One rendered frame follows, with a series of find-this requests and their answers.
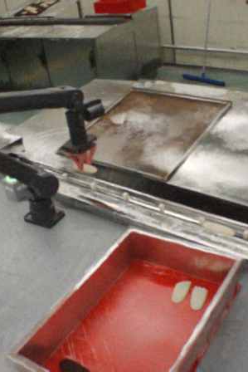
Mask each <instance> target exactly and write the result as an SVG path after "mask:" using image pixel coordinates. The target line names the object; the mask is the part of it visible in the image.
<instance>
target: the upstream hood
mask: <svg viewBox="0 0 248 372"><path fill-rule="evenodd" d="M22 141H23V140H22V137H20V136H17V135H11V134H9V133H5V132H2V131H0V151H1V152H3V153H5V154H10V153H11V152H12V151H14V150H16V154H17V153H19V152H20V151H22V152H25V153H26V151H25V149H24V145H23V142H22Z"/></svg>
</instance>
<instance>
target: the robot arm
mask: <svg viewBox="0 0 248 372"><path fill-rule="evenodd" d="M84 98H85V97H84V94H83V92H82V91H80V90H78V89H76V88H73V87H69V86H56V87H50V88H47V89H46V90H35V91H11V92H8V93H0V114H4V113H12V112H22V111H31V110H39V109H62V108H65V109H67V110H68V111H66V112H65V117H66V123H67V128H68V131H69V136H70V139H71V141H69V142H68V143H66V144H64V145H63V149H64V150H65V151H66V153H67V155H68V156H69V157H70V158H71V160H72V161H73V162H74V163H75V165H76V166H77V168H78V169H79V170H81V171H83V166H84V160H85V162H86V164H87V165H91V164H92V160H93V156H94V154H95V150H96V148H97V144H96V143H95V142H94V141H95V140H97V136H94V135H88V134H87V129H86V125H85V121H86V122H88V123H89V122H91V121H93V120H97V119H99V118H100V117H103V116H104V115H105V108H104V106H103V104H102V102H101V99H97V98H94V97H90V98H88V99H85V100H84ZM87 150H90V159H89V161H88V159H87V155H86V151H87ZM75 157H76V158H75ZM76 159H78V160H79V162H80V164H78V162H77V160H76ZM0 173H2V174H5V175H6V176H8V177H10V178H12V179H15V180H17V181H19V182H21V183H23V184H25V185H27V188H26V191H27V196H28V197H29V200H28V202H29V204H30V206H29V210H30V212H28V213H27V214H26V215H25V216H23V218H24V221H25V222H27V223H31V224H35V225H37V226H41V227H44V228H53V227H54V226H55V225H56V224H57V223H58V222H59V221H60V220H61V219H62V218H63V217H65V215H66V214H65V211H64V210H62V209H59V208H55V204H54V202H53V200H51V198H52V197H54V196H55V195H56V194H57V192H58V191H59V187H60V181H59V179H58V178H57V177H56V176H55V175H54V174H52V173H50V172H48V171H47V170H45V169H43V168H42V167H41V166H38V165H33V166H30V165H28V164H25V163H23V162H21V161H19V160H17V159H14V158H13V157H11V156H9V155H8V154H5V153H3V152H1V151H0Z"/></svg>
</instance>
